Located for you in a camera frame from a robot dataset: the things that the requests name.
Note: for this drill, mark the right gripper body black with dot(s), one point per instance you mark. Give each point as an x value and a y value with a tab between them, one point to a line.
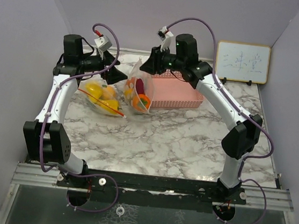
174	63

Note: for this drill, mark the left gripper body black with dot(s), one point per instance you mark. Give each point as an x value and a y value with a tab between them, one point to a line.
92	63

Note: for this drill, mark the yellow orange peach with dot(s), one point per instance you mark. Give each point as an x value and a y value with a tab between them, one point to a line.
108	92

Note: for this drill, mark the clear bag red zipper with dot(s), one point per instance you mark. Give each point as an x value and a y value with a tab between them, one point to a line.
96	106

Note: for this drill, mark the yellow orange fruit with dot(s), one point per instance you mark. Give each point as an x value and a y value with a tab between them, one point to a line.
94	91

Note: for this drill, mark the dark red fruit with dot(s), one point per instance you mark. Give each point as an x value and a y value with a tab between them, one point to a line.
139	86

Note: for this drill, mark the yellow bell pepper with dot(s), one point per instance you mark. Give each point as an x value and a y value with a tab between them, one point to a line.
111	106

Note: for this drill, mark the clear bag white zipper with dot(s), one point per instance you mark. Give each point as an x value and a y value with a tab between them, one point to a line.
129	90

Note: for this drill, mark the orange persimmon green leaf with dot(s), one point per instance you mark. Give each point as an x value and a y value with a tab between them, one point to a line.
141	102

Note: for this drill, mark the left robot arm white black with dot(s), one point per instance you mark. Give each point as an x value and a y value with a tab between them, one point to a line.
45	136

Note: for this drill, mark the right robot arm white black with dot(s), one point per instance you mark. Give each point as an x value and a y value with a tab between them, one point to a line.
243	127

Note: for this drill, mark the pink plastic basket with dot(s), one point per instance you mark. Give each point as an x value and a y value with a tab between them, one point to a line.
172	92

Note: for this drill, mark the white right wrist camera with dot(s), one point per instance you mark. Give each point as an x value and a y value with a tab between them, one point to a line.
166	37

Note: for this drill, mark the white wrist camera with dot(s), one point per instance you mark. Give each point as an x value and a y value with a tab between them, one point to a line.
166	37
103	43

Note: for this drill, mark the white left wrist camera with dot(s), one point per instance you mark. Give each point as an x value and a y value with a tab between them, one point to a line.
103	43

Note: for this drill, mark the small whiteboard wooden frame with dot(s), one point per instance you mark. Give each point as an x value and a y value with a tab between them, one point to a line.
242	62

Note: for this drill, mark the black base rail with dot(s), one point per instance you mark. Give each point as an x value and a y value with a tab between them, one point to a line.
151	191

